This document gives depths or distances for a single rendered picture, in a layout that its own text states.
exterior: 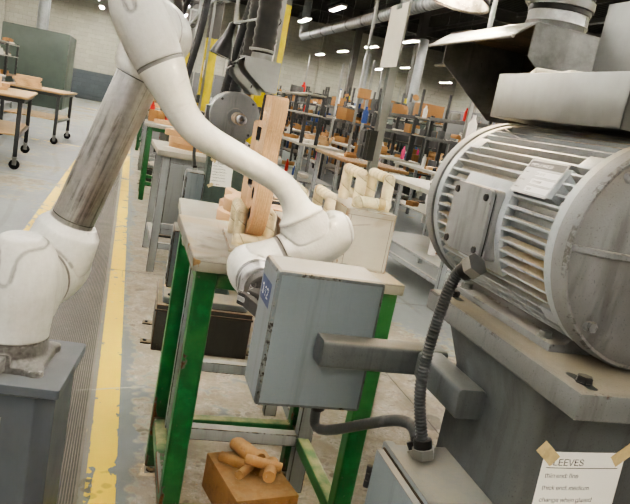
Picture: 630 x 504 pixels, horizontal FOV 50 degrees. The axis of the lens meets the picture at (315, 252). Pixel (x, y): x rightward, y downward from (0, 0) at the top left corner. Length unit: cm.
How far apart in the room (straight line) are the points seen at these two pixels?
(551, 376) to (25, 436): 111
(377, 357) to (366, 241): 100
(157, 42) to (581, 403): 105
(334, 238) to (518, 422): 74
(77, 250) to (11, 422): 40
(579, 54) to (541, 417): 58
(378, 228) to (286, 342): 102
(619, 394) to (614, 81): 33
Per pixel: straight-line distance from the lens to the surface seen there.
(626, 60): 106
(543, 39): 111
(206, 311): 177
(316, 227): 145
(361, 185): 193
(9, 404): 153
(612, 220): 75
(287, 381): 98
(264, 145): 183
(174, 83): 143
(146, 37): 143
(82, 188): 165
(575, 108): 87
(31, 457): 158
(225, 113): 355
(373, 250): 194
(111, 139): 162
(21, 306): 151
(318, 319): 96
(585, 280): 75
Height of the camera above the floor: 133
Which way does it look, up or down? 11 degrees down
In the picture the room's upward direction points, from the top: 11 degrees clockwise
